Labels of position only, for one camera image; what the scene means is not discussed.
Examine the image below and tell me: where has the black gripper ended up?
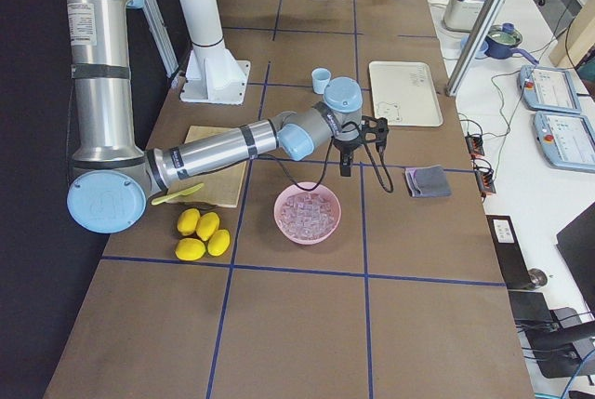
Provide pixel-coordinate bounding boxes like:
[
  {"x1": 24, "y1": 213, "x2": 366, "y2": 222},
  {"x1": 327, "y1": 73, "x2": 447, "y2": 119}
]
[{"x1": 332, "y1": 137, "x2": 363, "y2": 177}]

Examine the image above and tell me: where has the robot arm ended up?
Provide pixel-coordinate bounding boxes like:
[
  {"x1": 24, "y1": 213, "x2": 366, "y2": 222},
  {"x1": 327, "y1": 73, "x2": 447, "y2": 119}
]
[{"x1": 66, "y1": 0, "x2": 364, "y2": 233}]

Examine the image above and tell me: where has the pink bowl of ice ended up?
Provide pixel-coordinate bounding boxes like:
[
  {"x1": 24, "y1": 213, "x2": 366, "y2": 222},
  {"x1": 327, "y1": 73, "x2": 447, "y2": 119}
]
[{"x1": 273, "y1": 182, "x2": 342, "y2": 245}]

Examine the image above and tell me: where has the light blue plastic cup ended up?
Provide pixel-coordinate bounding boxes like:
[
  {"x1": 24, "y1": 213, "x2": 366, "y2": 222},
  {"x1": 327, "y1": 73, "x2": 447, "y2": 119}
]
[{"x1": 311, "y1": 67, "x2": 332, "y2": 95}]

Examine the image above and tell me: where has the grey folded cloth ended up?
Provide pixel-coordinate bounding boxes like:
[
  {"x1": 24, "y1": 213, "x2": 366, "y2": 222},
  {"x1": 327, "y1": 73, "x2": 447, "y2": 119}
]
[{"x1": 404, "y1": 166, "x2": 452, "y2": 198}]

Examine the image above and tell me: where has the cream bear tray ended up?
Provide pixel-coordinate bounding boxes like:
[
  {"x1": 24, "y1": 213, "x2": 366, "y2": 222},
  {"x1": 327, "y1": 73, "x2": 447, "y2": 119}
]
[{"x1": 368, "y1": 60, "x2": 443, "y2": 127}]

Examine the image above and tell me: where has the cream toaster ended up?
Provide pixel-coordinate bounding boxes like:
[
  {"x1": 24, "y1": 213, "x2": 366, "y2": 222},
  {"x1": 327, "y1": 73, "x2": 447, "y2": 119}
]
[{"x1": 443, "y1": 0, "x2": 486, "y2": 32}]

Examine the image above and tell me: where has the wooden cutting board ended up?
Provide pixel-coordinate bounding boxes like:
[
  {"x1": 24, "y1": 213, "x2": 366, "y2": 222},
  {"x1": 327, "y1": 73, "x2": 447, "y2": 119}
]
[{"x1": 164, "y1": 126, "x2": 250, "y2": 207}]

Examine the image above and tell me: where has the yellow lemon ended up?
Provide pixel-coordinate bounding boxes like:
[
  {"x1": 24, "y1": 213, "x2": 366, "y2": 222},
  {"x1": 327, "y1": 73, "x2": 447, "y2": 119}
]
[
  {"x1": 195, "y1": 211, "x2": 220, "y2": 241},
  {"x1": 206, "y1": 229, "x2": 231, "y2": 257},
  {"x1": 175, "y1": 237, "x2": 206, "y2": 261},
  {"x1": 177, "y1": 208, "x2": 201, "y2": 236}
]

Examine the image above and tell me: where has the blue bowl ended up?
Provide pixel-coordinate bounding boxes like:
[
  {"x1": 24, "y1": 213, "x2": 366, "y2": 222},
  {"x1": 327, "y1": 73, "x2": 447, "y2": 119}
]
[{"x1": 459, "y1": 35, "x2": 489, "y2": 60}]

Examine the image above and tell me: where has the blue saucepan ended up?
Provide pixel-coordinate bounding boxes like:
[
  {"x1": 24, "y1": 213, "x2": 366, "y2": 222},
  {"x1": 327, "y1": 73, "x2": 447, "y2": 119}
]
[{"x1": 485, "y1": 22, "x2": 538, "y2": 65}]

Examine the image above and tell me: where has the yellow plastic knife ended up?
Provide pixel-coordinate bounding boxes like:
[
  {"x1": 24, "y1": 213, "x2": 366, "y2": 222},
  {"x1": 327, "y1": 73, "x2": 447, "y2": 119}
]
[{"x1": 151, "y1": 182, "x2": 204, "y2": 206}]

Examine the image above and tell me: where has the teach pendant far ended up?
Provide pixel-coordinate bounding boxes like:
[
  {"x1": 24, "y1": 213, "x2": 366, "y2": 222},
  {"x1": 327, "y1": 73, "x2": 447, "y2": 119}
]
[{"x1": 519, "y1": 65, "x2": 581, "y2": 113}]

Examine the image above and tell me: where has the teach pendant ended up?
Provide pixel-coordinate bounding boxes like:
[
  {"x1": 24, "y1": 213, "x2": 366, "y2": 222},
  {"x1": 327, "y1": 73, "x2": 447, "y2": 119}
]
[
  {"x1": 533, "y1": 111, "x2": 594, "y2": 173},
  {"x1": 519, "y1": 65, "x2": 581, "y2": 113}
]

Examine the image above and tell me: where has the teach pendant near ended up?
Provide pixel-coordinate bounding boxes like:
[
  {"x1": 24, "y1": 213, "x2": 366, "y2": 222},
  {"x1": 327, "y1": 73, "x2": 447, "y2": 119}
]
[{"x1": 533, "y1": 111, "x2": 594, "y2": 173}]

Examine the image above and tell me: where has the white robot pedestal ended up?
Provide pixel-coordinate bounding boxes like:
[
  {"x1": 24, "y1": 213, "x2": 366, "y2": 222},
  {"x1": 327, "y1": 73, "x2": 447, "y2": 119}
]
[{"x1": 179, "y1": 0, "x2": 251, "y2": 105}]

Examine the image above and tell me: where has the aluminium frame post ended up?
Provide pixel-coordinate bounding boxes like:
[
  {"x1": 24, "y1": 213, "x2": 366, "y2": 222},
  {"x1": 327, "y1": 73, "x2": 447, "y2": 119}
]
[{"x1": 445, "y1": 0, "x2": 504, "y2": 97}]

